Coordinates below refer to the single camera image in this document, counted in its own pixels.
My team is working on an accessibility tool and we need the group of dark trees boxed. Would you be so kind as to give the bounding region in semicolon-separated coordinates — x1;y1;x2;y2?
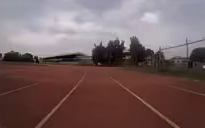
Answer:
91;35;156;67

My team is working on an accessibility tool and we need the low building with dark roof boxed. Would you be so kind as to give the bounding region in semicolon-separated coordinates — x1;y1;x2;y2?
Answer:
41;52;94;66

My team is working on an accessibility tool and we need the red running track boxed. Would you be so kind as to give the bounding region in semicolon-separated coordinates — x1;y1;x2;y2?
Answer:
0;63;205;128

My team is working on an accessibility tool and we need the pale low building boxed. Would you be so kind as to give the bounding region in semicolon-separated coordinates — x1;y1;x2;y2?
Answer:
169;55;205;70

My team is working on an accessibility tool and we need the grass strip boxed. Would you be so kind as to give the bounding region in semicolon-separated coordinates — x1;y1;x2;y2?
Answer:
116;64;205;82

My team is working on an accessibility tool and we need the clump of trees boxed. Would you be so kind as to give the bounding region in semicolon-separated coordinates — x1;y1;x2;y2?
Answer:
2;50;40;64

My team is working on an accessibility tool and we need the round dark tree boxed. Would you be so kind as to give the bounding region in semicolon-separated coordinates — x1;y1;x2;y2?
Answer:
189;46;205;63

